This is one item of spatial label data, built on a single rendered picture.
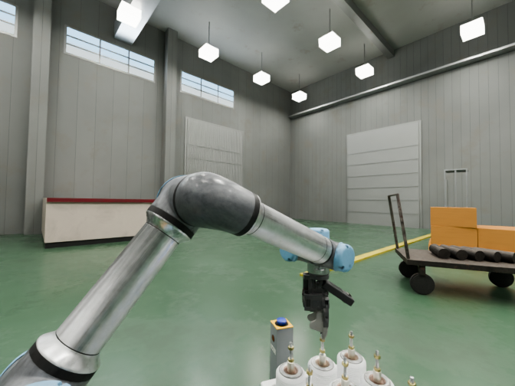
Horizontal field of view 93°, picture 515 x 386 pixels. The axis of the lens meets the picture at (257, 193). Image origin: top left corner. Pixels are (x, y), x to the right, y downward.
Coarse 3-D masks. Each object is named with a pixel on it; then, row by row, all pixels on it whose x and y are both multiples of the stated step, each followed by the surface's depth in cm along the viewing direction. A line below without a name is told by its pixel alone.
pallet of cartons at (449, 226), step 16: (432, 208) 396; (448, 208) 383; (464, 208) 371; (432, 224) 396; (448, 224) 383; (464, 224) 370; (432, 240) 393; (448, 240) 382; (464, 240) 371; (480, 240) 361; (496, 240) 350; (512, 240) 340
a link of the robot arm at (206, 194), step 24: (192, 192) 45; (216, 192) 45; (240, 192) 47; (192, 216) 46; (216, 216) 45; (240, 216) 45; (264, 216) 50; (264, 240) 53; (288, 240) 54; (312, 240) 58; (336, 264) 63
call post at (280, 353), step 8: (272, 328) 97; (288, 328) 94; (280, 336) 93; (288, 336) 94; (272, 344) 96; (280, 344) 93; (288, 344) 94; (272, 352) 96; (280, 352) 93; (288, 352) 94; (272, 360) 96; (280, 360) 93; (272, 368) 96; (272, 376) 96
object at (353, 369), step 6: (342, 360) 85; (342, 366) 84; (348, 366) 83; (354, 366) 82; (360, 366) 82; (342, 372) 84; (348, 372) 82; (354, 372) 82; (360, 372) 82; (354, 378) 82
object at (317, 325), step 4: (320, 312) 81; (316, 316) 81; (320, 316) 81; (316, 320) 81; (320, 320) 81; (312, 324) 81; (316, 324) 80; (320, 324) 80; (312, 328) 80; (316, 328) 80; (320, 328) 80; (324, 328) 79; (324, 332) 80; (324, 336) 80
